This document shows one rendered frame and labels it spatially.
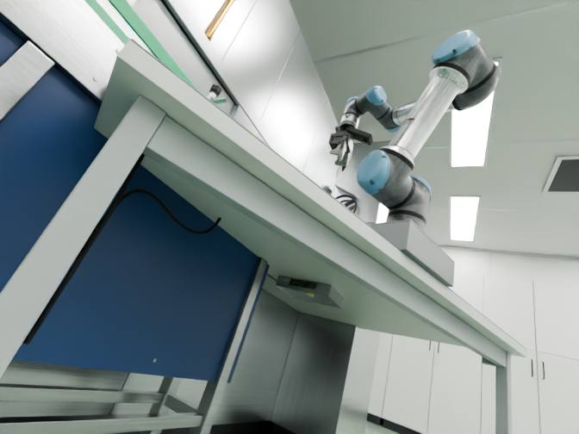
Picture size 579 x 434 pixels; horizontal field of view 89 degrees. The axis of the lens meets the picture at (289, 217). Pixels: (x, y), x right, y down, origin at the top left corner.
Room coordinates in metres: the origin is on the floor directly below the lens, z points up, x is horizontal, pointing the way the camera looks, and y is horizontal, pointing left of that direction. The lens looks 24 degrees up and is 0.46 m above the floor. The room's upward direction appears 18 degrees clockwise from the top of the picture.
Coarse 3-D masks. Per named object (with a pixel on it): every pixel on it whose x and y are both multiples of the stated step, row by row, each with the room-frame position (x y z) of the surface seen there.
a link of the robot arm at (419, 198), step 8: (416, 184) 0.72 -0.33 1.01; (424, 184) 0.74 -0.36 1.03; (416, 192) 0.72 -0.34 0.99; (424, 192) 0.74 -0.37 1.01; (408, 200) 0.73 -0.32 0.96; (416, 200) 0.73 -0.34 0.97; (424, 200) 0.74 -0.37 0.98; (392, 208) 0.77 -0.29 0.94; (400, 208) 0.76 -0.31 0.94; (408, 208) 0.74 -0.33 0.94; (416, 208) 0.74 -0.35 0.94; (424, 208) 0.74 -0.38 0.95; (424, 216) 0.75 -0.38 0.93
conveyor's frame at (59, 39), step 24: (0, 0) 0.31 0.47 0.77; (24, 0) 0.32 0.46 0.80; (48, 0) 0.33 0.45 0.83; (72, 0) 0.35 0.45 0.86; (24, 24) 0.33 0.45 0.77; (48, 24) 0.35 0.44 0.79; (72, 24) 0.36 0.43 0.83; (96, 24) 0.38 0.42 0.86; (48, 48) 0.36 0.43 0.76; (72, 48) 0.38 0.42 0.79; (96, 48) 0.40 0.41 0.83; (120, 48) 0.42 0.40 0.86; (72, 72) 0.39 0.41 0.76; (96, 72) 0.42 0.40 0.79; (96, 96) 0.43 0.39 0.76
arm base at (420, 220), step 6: (396, 210) 0.76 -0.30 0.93; (402, 210) 0.75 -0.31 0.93; (390, 216) 0.78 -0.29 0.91; (396, 216) 0.76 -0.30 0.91; (402, 216) 0.75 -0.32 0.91; (408, 216) 0.74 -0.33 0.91; (414, 216) 0.74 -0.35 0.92; (420, 216) 0.74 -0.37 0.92; (414, 222) 0.74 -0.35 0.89; (420, 222) 0.74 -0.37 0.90; (420, 228) 0.73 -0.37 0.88
